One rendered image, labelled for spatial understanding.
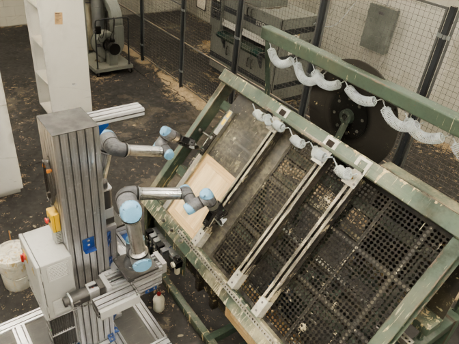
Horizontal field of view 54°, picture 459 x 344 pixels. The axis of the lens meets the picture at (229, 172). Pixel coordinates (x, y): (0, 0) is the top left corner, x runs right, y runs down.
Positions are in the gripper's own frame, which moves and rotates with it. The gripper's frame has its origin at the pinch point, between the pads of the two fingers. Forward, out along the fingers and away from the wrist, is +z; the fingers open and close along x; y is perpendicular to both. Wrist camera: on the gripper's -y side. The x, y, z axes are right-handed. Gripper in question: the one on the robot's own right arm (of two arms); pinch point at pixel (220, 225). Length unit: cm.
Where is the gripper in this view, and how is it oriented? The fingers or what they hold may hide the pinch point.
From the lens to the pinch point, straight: 294.1
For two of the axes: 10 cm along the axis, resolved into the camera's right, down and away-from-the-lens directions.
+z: 2.9, 6.1, 7.4
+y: 7.5, -6.2, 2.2
